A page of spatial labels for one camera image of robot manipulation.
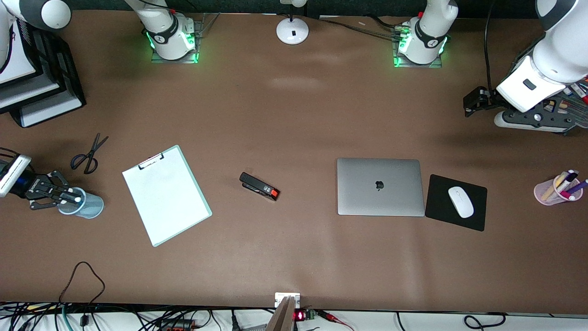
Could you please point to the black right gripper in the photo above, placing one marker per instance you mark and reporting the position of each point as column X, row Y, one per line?
column 33, row 185

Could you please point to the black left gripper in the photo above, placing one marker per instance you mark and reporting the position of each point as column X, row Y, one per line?
column 489, row 99

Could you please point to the blue marker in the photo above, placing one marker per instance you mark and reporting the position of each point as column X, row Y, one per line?
column 76, row 197

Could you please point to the silver laptop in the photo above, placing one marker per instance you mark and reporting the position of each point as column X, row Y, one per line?
column 367, row 193

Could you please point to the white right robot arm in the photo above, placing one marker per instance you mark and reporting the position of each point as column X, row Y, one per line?
column 161, row 27

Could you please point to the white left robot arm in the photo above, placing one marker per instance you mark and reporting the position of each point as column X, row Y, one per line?
column 551, row 59

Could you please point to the white marker with red cap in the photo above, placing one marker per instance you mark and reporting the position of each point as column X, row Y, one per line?
column 582, row 91

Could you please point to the yellow marker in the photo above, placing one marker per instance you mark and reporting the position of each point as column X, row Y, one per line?
column 553, row 186

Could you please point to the white marker with black cap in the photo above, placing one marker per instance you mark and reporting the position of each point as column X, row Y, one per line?
column 569, row 177

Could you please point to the pink marker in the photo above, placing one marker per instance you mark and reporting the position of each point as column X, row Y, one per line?
column 569, row 196

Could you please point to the purple marker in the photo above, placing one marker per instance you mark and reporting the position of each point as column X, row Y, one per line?
column 579, row 186

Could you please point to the blue mesh pen cup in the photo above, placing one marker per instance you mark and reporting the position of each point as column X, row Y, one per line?
column 94, row 208

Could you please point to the black scissors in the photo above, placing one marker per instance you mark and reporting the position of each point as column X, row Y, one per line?
column 92, row 154

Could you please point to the white computer mouse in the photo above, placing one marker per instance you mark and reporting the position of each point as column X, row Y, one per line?
column 460, row 202

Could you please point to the pink mesh pen cup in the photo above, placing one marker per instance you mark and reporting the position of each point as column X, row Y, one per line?
column 540, row 191

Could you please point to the black mouse pad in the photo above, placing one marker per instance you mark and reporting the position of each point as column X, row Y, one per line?
column 441, row 207

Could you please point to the teal clipboard with white paper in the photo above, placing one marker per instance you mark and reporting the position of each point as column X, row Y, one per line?
column 174, row 207

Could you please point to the black stacked document tray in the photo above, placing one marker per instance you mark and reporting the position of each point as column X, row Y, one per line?
column 64, row 69

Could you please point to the black and orange power strip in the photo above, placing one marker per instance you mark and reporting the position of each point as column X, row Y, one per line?
column 179, row 325

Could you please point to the white round stand base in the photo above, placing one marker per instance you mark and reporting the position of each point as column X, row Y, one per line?
column 292, row 32

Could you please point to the black stapler with red tip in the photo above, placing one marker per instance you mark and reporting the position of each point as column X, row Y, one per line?
column 257, row 185

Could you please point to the red display circuit module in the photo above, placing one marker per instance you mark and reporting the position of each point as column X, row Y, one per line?
column 299, row 316

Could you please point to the clear arm base plate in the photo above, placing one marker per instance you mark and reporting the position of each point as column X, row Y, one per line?
column 413, row 65
column 174, row 61

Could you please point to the grey camera mount bar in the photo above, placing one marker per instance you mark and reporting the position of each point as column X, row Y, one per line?
column 282, row 317

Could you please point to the white mount plate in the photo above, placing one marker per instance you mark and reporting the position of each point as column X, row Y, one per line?
column 295, row 296

